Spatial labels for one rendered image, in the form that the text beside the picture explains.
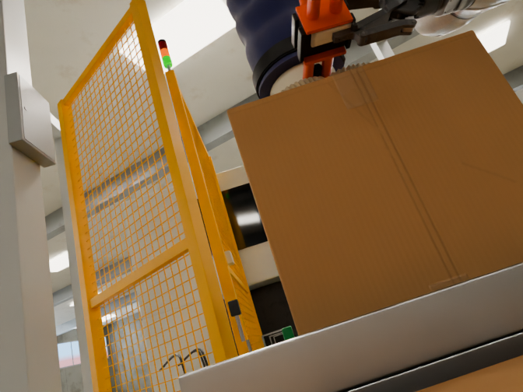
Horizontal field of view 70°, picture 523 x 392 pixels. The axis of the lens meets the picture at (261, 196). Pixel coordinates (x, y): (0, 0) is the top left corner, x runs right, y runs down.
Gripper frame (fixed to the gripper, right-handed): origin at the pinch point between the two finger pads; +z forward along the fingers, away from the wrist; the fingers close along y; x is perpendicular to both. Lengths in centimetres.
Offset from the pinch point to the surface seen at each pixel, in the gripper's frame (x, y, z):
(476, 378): -20, 53, 10
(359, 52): 356, -258, -183
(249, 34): 22.5, -23.9, 8.6
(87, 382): 271, 30, 186
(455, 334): -11, 51, 7
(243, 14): 20.3, -28.6, 8.6
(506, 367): -19, 53, 8
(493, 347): -11, 53, 4
